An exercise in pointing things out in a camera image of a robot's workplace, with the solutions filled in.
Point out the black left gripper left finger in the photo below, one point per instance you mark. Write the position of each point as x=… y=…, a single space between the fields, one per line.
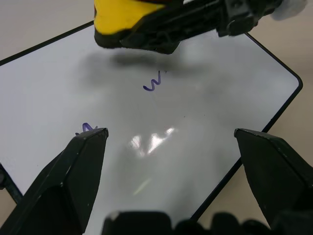
x=63 y=176

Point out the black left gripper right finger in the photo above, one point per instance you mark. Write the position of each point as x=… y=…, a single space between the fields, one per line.
x=276 y=176

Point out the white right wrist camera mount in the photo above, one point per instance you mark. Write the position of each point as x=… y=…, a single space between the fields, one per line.
x=288 y=9

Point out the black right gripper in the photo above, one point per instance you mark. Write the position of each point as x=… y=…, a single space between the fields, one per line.
x=239 y=17

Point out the black-framed whiteboard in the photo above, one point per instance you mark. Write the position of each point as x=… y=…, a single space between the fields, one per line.
x=195 y=102

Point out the yellow eraser with black felt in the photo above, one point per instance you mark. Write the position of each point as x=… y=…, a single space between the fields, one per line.
x=115 y=17

